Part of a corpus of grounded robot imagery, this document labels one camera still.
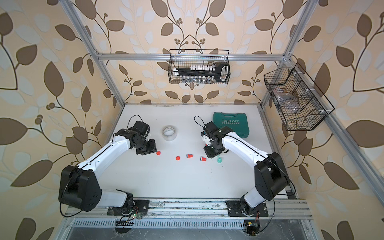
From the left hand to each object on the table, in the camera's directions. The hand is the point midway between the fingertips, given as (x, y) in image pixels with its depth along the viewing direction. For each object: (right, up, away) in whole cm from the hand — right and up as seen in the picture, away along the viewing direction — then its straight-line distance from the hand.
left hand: (153, 148), depth 84 cm
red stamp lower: (+29, -7, +5) cm, 30 cm away
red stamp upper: (+20, -6, +7) cm, 22 cm away
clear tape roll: (+6, +7, +18) cm, 20 cm away
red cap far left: (+1, -4, +9) cm, 10 cm away
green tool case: (+53, +14, +18) cm, 58 cm away
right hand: (+33, -3, 0) cm, 34 cm away
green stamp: (+39, -8, +5) cm, 40 cm away
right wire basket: (+77, +24, -11) cm, 81 cm away
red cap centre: (+13, -7, +7) cm, 17 cm away
